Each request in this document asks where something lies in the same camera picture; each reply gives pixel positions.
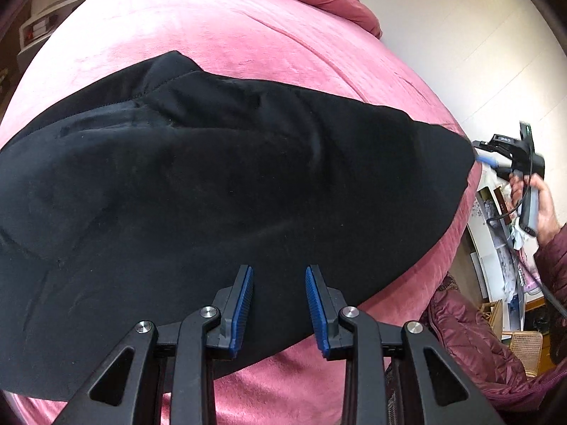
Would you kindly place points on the cluttered white shelf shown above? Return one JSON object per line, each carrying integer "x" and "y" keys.
{"x": 500, "y": 248}

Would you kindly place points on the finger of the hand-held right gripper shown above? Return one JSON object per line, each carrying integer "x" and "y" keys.
{"x": 485, "y": 159}

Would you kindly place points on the person's purple quilted jacket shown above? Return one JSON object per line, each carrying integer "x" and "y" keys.
{"x": 469, "y": 345}

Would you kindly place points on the person's right forearm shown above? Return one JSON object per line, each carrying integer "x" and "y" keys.
{"x": 553, "y": 270}

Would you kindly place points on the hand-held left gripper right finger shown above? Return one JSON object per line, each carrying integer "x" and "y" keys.
{"x": 315, "y": 310}

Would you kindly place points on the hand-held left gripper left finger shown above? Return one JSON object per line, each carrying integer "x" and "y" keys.
{"x": 242, "y": 310}

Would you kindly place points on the person's right hand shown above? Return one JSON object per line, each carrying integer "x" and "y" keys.
{"x": 547, "y": 212}

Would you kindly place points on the black pants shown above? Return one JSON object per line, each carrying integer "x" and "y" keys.
{"x": 221, "y": 186}

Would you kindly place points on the pink bed blanket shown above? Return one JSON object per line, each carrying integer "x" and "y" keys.
{"x": 221, "y": 31}

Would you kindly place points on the white bedside shelf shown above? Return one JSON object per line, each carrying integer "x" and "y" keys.
{"x": 37, "y": 26}

